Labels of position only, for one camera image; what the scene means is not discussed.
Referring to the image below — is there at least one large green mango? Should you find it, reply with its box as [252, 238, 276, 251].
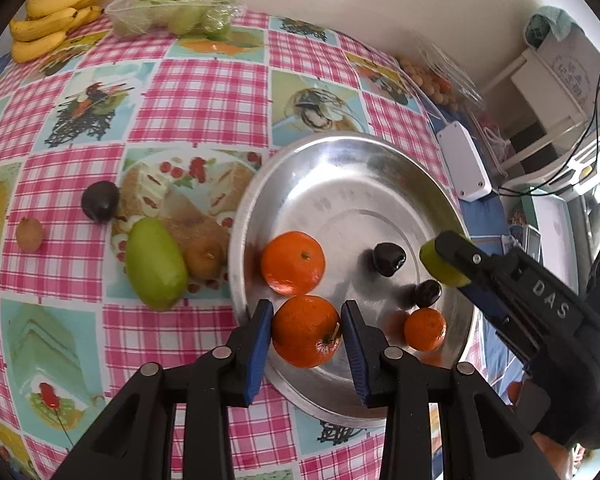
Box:
[125, 218, 188, 312]

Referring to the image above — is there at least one brown kiwi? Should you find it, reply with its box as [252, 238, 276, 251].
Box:
[16, 217, 44, 254]
[184, 236, 224, 281]

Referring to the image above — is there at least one clear box of green fruits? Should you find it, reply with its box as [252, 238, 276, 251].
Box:
[105, 0, 245, 40]

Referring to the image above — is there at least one smartphone on stand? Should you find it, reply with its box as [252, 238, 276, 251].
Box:
[502, 224, 542, 263]

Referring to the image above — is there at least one small orange tangerine in tray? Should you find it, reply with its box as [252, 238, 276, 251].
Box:
[403, 308, 446, 352]

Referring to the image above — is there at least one white plastic adapter box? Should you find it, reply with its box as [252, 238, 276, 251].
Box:
[436, 122, 492, 203]

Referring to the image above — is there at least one small dark plum in tray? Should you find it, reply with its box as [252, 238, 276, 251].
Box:
[372, 242, 406, 278]

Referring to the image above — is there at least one silver metal round tray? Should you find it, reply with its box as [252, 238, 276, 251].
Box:
[227, 130, 479, 428]

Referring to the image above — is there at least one clear box of longans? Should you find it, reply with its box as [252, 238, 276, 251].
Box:
[396, 30, 486, 113]

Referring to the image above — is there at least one white shelf furniture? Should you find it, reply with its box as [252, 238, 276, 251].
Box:
[481, 6, 600, 171]

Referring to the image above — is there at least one checkered fruit print tablecloth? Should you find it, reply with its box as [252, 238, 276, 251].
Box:
[0, 11, 449, 479]

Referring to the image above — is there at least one yellow banana bunch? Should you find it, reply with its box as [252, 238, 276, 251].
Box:
[8, 0, 105, 64]

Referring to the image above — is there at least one black cable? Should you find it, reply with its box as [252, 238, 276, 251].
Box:
[496, 54, 600, 198]

